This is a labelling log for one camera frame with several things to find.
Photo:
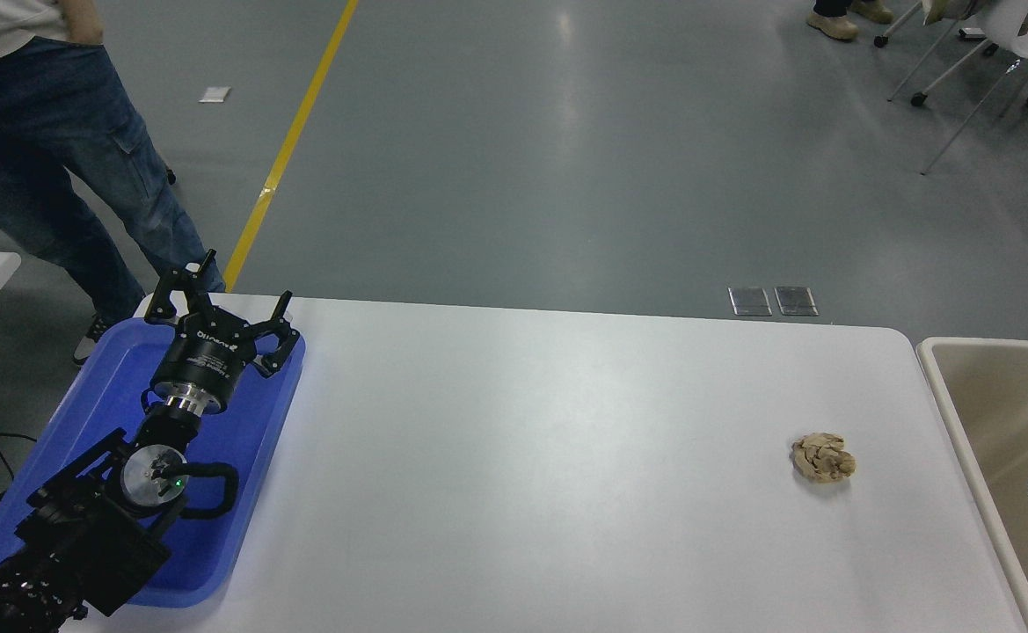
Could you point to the large pale bin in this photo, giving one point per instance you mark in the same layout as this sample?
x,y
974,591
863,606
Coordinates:
x,y
997,422

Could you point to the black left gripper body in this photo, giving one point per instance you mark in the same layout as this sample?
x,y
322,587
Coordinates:
x,y
201,365

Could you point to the crumpled tan paper ball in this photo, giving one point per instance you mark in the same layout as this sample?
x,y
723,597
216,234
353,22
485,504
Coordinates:
x,y
823,457

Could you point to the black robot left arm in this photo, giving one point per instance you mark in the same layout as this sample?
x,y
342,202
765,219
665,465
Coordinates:
x,y
83,536

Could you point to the person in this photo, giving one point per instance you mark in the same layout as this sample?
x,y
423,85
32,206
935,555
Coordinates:
x,y
47,149
839,22

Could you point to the blue plastic tray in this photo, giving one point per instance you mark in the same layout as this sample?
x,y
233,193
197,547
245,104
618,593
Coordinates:
x,y
241,457

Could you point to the metal floor plate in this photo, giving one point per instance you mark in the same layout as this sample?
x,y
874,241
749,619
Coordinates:
x,y
796,301
750,301

